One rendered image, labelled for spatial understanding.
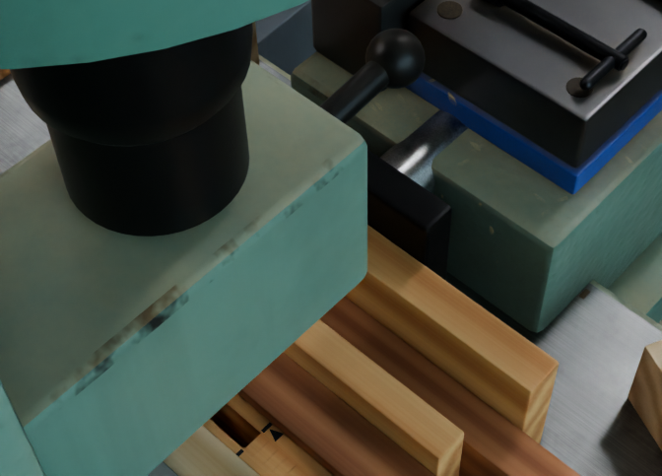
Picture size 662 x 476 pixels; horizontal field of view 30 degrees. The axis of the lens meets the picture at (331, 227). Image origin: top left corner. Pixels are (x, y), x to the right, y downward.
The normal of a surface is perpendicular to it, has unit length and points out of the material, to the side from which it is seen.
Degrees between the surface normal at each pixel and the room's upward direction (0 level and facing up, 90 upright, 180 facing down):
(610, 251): 90
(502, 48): 0
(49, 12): 90
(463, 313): 0
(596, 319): 0
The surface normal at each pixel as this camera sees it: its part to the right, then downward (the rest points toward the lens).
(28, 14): 0.10, 0.79
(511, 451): -0.03, -0.60
